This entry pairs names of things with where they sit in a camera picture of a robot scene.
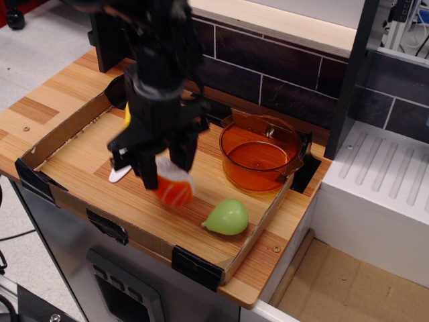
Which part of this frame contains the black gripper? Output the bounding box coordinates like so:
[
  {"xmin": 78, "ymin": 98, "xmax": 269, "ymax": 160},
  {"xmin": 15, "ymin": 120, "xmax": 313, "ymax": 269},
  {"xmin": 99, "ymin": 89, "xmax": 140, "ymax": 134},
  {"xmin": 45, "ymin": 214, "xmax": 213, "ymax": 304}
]
[{"xmin": 107, "ymin": 65, "xmax": 210, "ymax": 190}]

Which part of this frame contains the orange white toy sushi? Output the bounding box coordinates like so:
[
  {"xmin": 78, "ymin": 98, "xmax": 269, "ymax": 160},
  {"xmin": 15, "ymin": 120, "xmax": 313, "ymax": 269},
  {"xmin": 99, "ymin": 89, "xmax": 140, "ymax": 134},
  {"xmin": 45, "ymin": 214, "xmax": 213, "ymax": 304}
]
[{"xmin": 154, "ymin": 156, "xmax": 194, "ymax": 207}]

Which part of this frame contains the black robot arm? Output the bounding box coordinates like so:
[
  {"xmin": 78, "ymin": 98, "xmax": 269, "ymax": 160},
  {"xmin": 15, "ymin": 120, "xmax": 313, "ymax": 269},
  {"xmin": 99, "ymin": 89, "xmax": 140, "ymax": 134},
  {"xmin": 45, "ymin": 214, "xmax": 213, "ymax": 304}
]
[{"xmin": 67, "ymin": 1, "xmax": 210, "ymax": 190}]

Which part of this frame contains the orange transparent plastic pot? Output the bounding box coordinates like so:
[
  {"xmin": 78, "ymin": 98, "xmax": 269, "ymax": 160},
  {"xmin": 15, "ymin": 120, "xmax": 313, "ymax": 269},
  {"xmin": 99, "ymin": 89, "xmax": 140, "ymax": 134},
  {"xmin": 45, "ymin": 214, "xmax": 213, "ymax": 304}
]
[{"xmin": 219, "ymin": 113, "xmax": 304, "ymax": 193}]

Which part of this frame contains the yellow white toy knife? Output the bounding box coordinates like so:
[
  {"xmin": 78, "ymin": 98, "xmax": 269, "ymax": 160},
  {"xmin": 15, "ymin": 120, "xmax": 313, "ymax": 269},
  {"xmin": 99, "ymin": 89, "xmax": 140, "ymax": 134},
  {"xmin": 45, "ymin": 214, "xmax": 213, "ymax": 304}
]
[{"xmin": 109, "ymin": 103, "xmax": 131, "ymax": 183}]

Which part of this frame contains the green toy pear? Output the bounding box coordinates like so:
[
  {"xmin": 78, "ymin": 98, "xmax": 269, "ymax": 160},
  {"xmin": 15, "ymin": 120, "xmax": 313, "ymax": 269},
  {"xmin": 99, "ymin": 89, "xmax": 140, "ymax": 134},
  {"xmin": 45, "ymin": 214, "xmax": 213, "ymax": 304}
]
[{"xmin": 201, "ymin": 199, "xmax": 249, "ymax": 235}]

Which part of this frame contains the grey toy oven front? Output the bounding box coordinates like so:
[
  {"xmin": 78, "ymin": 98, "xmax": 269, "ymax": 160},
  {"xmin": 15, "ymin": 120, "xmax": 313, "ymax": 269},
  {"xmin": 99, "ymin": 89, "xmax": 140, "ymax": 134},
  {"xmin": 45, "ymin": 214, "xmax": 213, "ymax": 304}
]
[{"xmin": 13, "ymin": 184, "xmax": 241, "ymax": 321}]

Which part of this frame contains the white toy sink drainboard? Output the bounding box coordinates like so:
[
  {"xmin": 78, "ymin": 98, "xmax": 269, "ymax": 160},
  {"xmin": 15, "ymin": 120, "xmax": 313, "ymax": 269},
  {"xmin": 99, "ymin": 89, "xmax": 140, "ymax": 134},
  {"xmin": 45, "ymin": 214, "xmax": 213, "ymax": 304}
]
[{"xmin": 313, "ymin": 120, "xmax": 429, "ymax": 289}]

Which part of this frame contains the black vertical post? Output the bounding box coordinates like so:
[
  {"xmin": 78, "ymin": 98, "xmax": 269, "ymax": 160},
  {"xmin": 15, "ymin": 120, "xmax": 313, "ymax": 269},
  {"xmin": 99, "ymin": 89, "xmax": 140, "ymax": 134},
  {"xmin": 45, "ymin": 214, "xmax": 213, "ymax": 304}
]
[{"xmin": 324, "ymin": 1, "xmax": 379, "ymax": 160}]

